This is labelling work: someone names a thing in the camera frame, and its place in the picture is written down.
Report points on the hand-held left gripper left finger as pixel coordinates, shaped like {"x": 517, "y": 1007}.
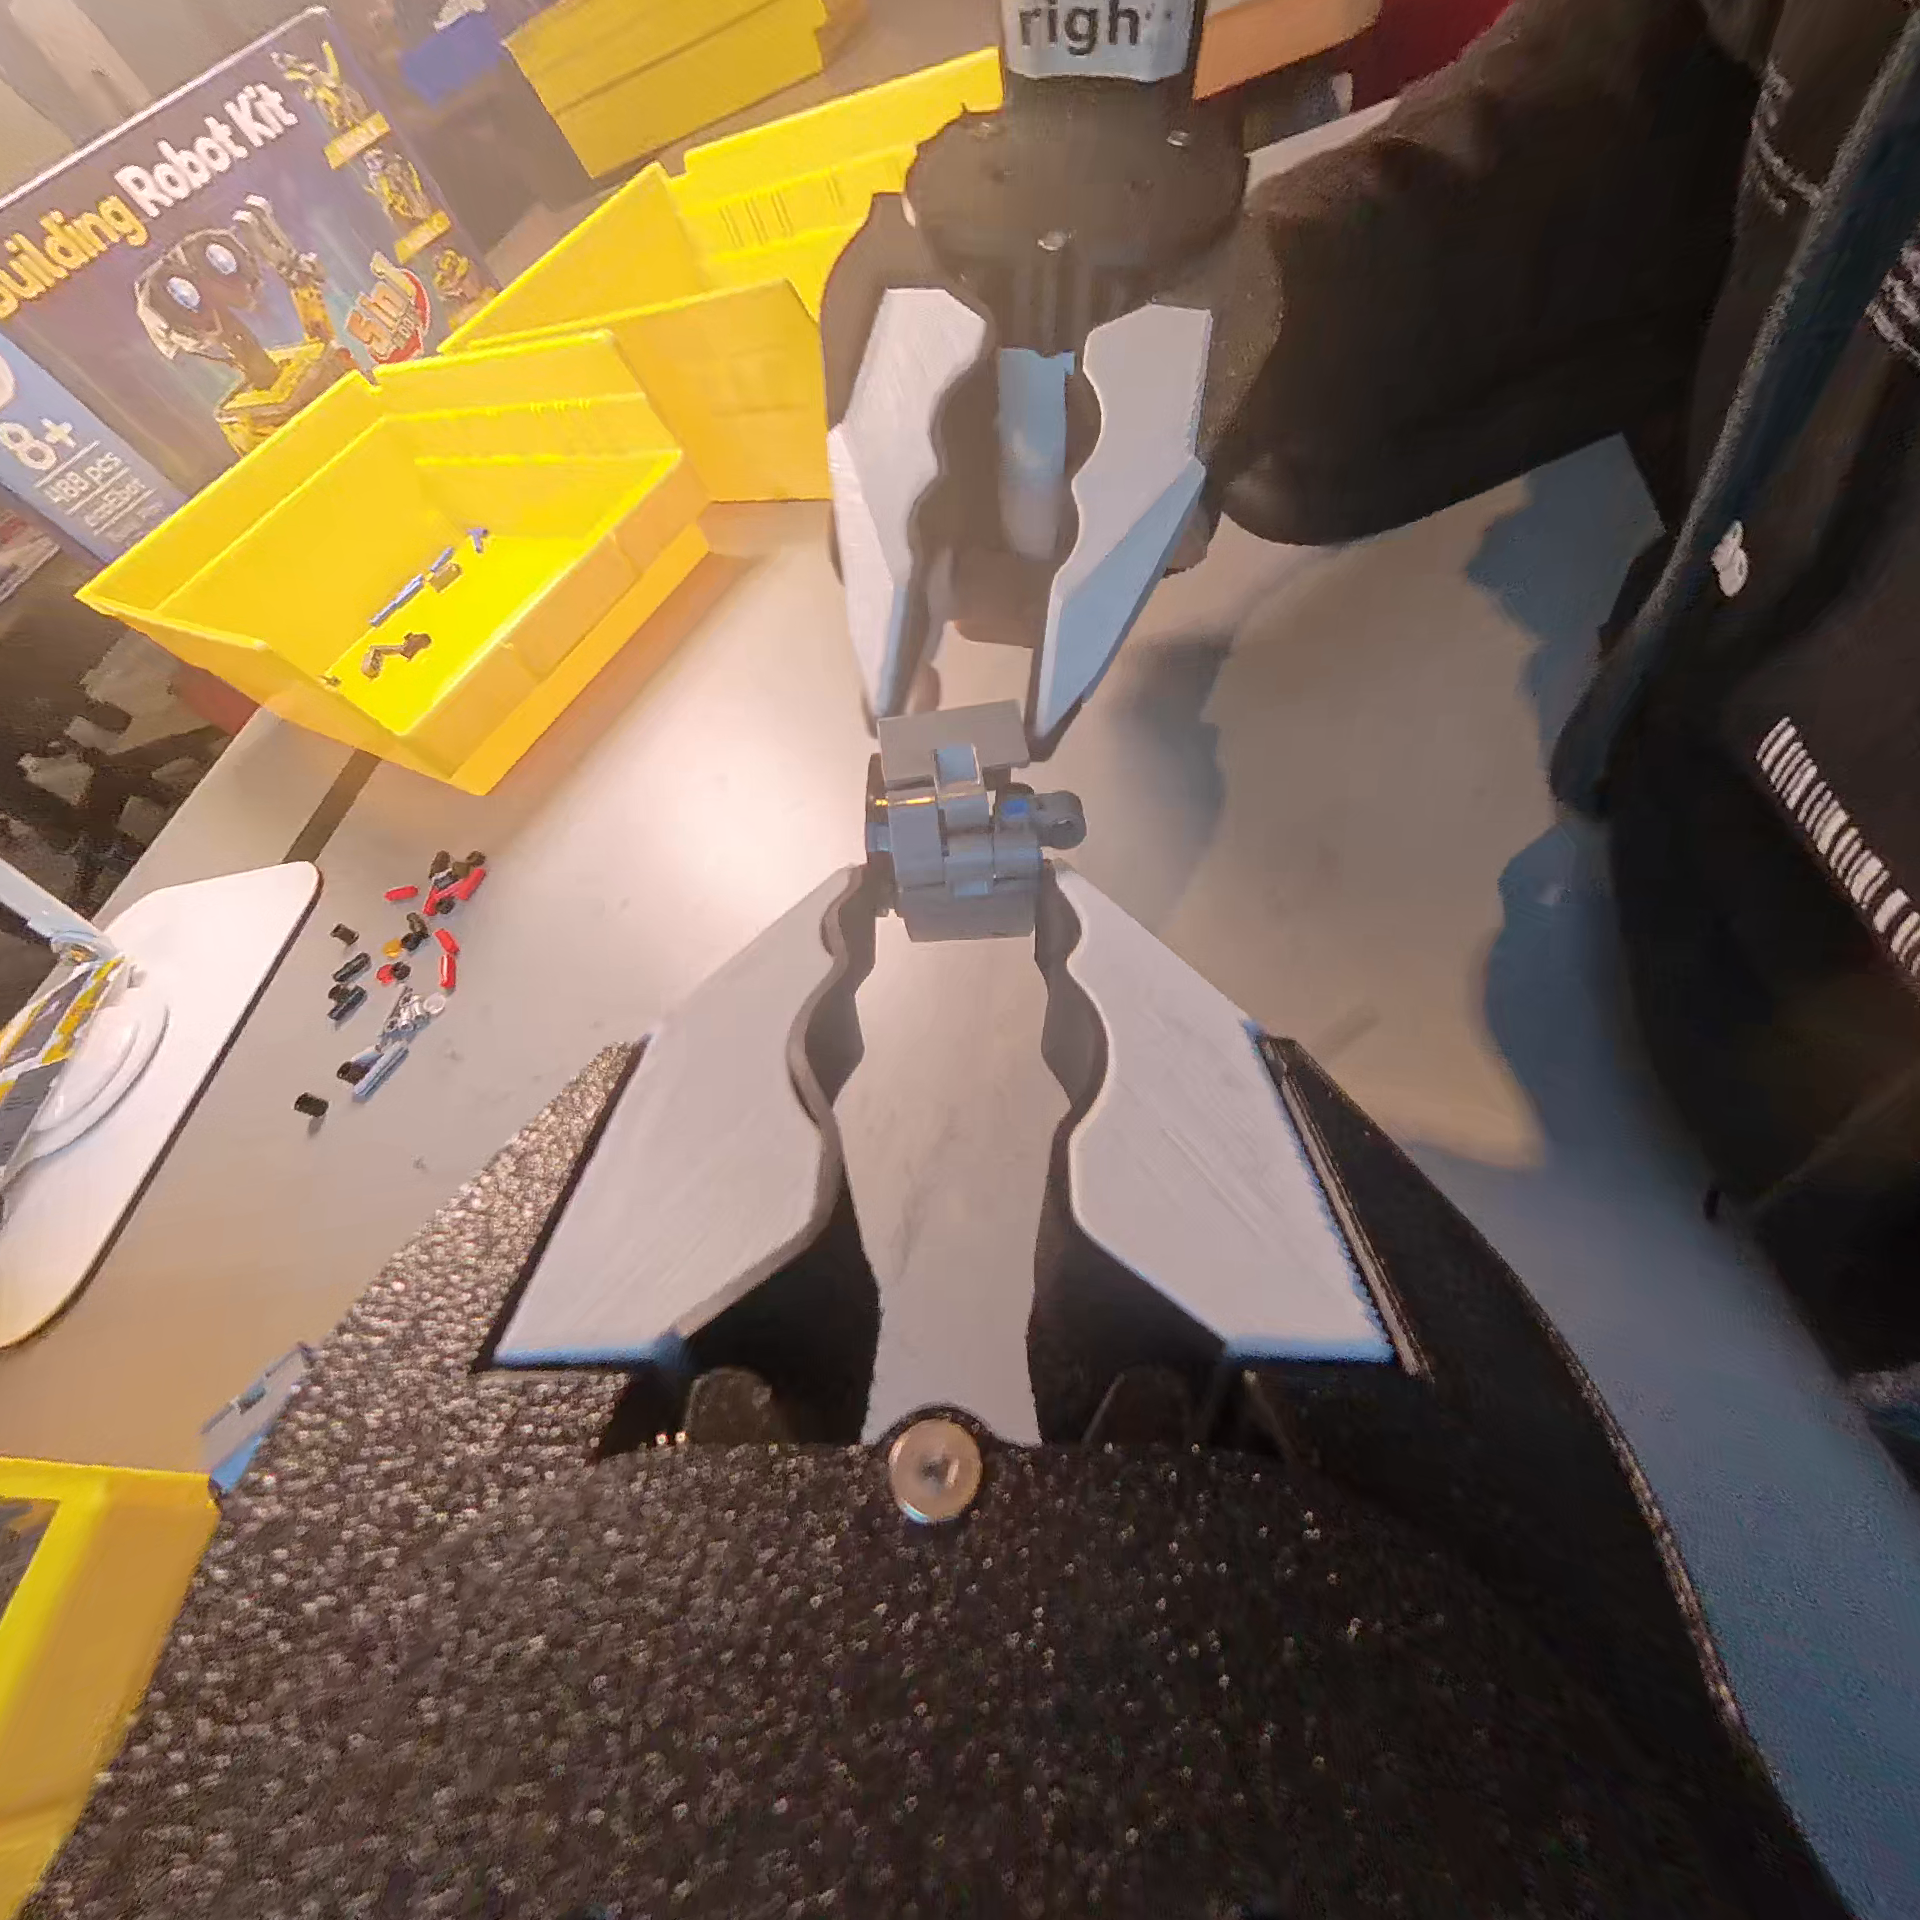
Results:
{"x": 674, "y": 1184}

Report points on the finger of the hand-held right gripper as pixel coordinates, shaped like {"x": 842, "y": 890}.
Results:
{"x": 899, "y": 481}
{"x": 1126, "y": 511}

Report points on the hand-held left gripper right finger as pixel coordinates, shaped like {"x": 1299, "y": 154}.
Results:
{"x": 1214, "y": 1184}

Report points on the grey brick wheel assembly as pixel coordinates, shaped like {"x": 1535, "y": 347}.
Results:
{"x": 960, "y": 885}

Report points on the person's right forearm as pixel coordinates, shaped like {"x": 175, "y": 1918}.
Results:
{"x": 1471, "y": 299}

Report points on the grey desk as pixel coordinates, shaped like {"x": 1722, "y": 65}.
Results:
{"x": 674, "y": 839}

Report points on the yellow plastic bin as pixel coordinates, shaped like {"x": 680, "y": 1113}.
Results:
{"x": 674, "y": 91}
{"x": 105, "y": 1651}
{"x": 722, "y": 376}
{"x": 571, "y": 571}

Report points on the pile of small brick parts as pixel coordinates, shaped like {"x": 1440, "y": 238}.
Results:
{"x": 398, "y": 960}

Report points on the white booklet stand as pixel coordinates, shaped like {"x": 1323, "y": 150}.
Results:
{"x": 210, "y": 1021}

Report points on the white round disc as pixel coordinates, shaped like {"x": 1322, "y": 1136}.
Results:
{"x": 132, "y": 1074}

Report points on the yellow printed leaflet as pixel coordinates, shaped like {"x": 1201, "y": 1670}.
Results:
{"x": 61, "y": 1037}

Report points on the person's black hoodie torso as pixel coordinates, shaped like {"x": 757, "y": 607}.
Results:
{"x": 1801, "y": 899}

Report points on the blue robot kit box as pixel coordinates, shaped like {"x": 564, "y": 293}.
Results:
{"x": 195, "y": 299}

